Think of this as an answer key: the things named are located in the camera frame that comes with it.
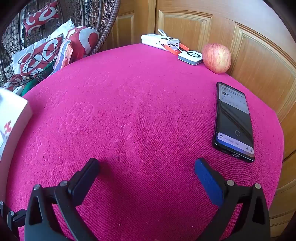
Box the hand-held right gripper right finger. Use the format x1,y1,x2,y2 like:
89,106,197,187
194,158,271,241

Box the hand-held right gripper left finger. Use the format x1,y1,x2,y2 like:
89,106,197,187
24,158,100,241

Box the white cardboard box tray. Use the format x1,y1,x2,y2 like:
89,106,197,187
0,88,33,163

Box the black smartphone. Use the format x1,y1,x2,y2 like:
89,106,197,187
212,82,255,163

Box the pink table cloth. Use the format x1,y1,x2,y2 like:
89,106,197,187
6,43,285,241

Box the green cloth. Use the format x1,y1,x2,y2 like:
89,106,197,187
22,62,56,96

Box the red white bolster cushion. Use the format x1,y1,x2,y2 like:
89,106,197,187
67,26,99,58
3,74,23,91

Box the red apple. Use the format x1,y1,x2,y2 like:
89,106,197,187
202,43,232,74

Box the small white square device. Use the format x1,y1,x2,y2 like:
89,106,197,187
178,50,203,66

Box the checkered colourful cushion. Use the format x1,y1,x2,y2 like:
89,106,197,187
53,39,73,75

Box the red white patterned cushion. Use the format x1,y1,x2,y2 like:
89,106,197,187
20,35,65,75

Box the wooden panelled door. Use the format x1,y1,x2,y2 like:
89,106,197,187
92,0,296,239

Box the white power bank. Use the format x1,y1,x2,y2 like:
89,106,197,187
141,34,180,50

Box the white pillow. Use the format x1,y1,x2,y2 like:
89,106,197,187
12,19,75,75

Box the brown wicker hanging chair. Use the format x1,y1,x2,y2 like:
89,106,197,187
0,0,122,84

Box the small red white cushion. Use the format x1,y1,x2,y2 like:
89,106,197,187
23,1,60,36

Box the black tangled cables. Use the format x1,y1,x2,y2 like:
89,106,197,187
20,35,59,82

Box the orange lanyard strap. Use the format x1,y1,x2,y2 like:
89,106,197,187
165,44,189,55

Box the white charging cable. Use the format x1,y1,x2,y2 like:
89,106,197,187
158,29,183,54

